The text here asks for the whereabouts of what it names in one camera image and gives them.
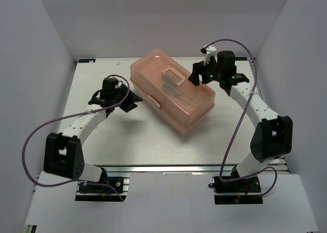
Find green flathead screwdriver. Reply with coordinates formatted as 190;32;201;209
161;83;191;104

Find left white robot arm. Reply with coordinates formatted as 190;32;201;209
43;76;142;192

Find blue label sticker right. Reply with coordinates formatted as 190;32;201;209
235;57;248;61

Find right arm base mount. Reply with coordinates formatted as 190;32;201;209
208;176;263;205

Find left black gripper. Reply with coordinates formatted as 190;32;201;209
112;84;143;113

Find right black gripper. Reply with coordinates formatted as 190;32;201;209
189;56;223;87

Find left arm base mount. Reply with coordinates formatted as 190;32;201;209
75;174;129;202

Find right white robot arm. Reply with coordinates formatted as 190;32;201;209
189;49;293;192

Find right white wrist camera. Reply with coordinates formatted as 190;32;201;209
200;45;217;65

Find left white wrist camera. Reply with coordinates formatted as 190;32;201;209
115;80;123;88

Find blue label sticker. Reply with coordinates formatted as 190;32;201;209
235;57;248;61
78;58;96;63

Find aluminium table rail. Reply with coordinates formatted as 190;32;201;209
99;165;289;173

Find blue label sticker left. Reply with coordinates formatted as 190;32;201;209
78;58;96;63

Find pink plastic toolbox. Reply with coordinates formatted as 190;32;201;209
130;49;215;135

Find large green screwdriver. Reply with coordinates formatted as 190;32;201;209
161;74;196;104

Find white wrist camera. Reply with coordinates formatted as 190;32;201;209
200;45;217;65
115;80;123;88

